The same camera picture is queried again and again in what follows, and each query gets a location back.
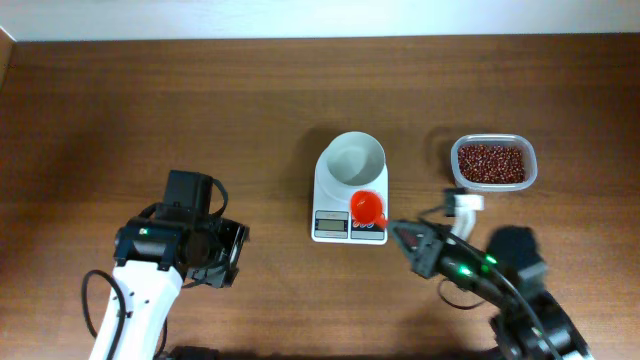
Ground clear plastic bean container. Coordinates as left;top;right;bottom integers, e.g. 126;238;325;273
450;134;538;192

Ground red beans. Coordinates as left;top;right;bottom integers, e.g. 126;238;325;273
457;145;525;184

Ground white digital kitchen scale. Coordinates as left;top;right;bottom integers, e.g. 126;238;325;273
310;153;389;245

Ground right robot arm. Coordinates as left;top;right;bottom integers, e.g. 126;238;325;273
387;219;593;360

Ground black object at table edge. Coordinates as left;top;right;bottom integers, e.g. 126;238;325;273
167;346;219;360

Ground white bowl on scale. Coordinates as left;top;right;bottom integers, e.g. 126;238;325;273
326;131;386;186

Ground orange measuring scoop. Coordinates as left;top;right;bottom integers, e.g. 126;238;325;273
350;190;388;229

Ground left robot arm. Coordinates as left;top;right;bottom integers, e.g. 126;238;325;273
81;170;250;359

